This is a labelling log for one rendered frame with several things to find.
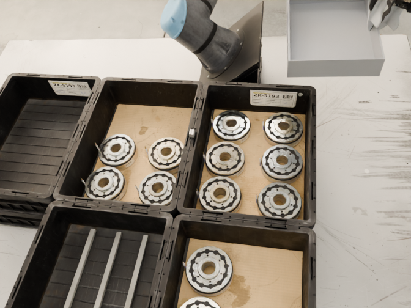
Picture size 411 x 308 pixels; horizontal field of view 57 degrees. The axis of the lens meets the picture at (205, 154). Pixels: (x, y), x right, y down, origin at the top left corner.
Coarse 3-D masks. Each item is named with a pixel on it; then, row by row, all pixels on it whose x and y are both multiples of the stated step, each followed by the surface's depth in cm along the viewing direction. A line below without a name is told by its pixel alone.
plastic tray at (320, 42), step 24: (288, 0) 95; (312, 0) 99; (336, 0) 98; (360, 0) 98; (288, 24) 89; (312, 24) 95; (336, 24) 94; (360, 24) 93; (288, 48) 85; (312, 48) 91; (336, 48) 89; (360, 48) 88; (288, 72) 86; (312, 72) 85; (336, 72) 84; (360, 72) 83
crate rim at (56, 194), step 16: (112, 80) 108; (128, 80) 107; (144, 80) 107; (160, 80) 106; (176, 80) 105; (96, 96) 105; (192, 112) 98; (192, 128) 96; (80, 144) 97; (64, 176) 91; (176, 192) 85; (144, 208) 84; (160, 208) 84; (176, 208) 84
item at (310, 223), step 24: (312, 96) 97; (312, 120) 93; (192, 144) 92; (312, 144) 91; (312, 168) 85; (312, 192) 84; (216, 216) 81; (240, 216) 81; (264, 216) 80; (312, 216) 79
